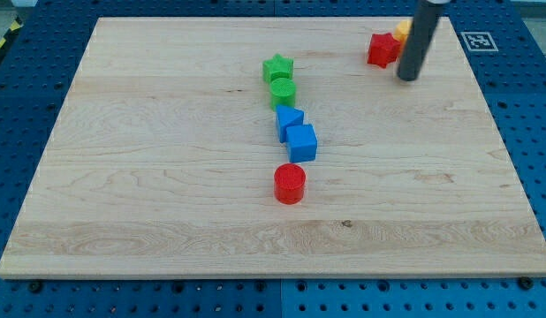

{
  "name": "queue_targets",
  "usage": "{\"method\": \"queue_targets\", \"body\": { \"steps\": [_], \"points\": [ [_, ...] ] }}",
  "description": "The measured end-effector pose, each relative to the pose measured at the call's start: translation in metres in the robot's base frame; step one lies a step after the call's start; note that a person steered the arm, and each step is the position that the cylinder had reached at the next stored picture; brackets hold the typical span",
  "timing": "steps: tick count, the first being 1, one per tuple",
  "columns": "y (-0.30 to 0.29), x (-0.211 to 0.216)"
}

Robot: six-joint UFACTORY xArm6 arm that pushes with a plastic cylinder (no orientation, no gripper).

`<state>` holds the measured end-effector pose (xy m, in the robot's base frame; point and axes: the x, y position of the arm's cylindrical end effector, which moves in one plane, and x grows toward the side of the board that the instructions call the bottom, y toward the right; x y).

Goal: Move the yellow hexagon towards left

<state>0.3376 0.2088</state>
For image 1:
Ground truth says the green cylinder block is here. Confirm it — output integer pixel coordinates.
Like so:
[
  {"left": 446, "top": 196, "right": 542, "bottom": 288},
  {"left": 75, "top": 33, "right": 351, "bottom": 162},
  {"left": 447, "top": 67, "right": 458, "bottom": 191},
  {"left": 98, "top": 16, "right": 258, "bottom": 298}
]
[{"left": 269, "top": 78, "right": 297, "bottom": 110}]

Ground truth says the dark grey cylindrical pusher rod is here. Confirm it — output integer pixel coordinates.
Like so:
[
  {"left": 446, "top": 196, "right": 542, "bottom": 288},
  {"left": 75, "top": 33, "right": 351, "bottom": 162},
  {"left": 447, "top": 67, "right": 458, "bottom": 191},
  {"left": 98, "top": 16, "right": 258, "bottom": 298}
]
[{"left": 397, "top": 0, "right": 446, "bottom": 81}]

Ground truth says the blue cube block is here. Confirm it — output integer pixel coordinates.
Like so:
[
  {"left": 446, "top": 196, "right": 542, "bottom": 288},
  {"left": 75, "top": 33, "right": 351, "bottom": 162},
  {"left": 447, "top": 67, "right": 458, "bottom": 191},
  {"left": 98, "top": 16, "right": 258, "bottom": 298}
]
[{"left": 286, "top": 124, "right": 317, "bottom": 163}]

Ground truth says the yellow hexagon block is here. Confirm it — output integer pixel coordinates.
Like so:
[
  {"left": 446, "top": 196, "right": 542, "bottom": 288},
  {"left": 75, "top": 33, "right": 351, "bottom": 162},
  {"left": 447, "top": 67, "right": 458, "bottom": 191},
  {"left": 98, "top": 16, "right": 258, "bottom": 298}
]
[{"left": 392, "top": 19, "right": 412, "bottom": 44}]

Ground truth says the red cylinder block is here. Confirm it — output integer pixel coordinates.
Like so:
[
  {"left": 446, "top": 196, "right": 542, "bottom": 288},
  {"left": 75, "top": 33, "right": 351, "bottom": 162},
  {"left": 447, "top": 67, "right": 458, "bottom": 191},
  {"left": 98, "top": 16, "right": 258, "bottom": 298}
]
[{"left": 274, "top": 163, "right": 307, "bottom": 205}]

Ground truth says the red star block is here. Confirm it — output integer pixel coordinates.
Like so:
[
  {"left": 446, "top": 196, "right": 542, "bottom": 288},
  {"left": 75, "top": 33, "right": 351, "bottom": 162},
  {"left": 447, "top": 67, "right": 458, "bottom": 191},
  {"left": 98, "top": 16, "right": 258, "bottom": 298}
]
[{"left": 367, "top": 33, "right": 401, "bottom": 68}]

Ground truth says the green star block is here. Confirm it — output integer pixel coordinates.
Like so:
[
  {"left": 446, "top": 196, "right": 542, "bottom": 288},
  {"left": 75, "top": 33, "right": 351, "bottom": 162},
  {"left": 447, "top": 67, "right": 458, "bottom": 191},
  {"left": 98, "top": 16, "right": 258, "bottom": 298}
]
[{"left": 262, "top": 54, "right": 294, "bottom": 83}]

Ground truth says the light wooden board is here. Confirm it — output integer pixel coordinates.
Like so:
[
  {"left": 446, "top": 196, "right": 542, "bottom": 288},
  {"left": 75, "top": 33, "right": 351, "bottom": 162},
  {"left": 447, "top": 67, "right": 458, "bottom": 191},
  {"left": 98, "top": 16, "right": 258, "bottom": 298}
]
[{"left": 0, "top": 18, "right": 546, "bottom": 280}]

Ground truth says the black yellow hazard tape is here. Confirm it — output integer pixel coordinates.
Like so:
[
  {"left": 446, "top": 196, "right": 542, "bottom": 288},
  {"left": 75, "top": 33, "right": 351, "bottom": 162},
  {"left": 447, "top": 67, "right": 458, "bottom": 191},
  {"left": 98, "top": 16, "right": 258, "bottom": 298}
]
[{"left": 0, "top": 16, "right": 23, "bottom": 62}]

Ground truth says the white fiducial marker tag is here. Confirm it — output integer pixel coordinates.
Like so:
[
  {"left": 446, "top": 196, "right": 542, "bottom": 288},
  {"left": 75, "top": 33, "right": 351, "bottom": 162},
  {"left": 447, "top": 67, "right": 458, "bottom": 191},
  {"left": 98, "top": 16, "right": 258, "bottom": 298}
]
[{"left": 461, "top": 31, "right": 498, "bottom": 52}]

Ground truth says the blue triangle block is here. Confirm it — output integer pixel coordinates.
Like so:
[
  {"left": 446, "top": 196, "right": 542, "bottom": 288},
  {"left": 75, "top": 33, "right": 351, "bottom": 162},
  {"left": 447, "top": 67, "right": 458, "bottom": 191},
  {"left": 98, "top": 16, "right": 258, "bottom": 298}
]
[{"left": 276, "top": 104, "right": 305, "bottom": 143}]

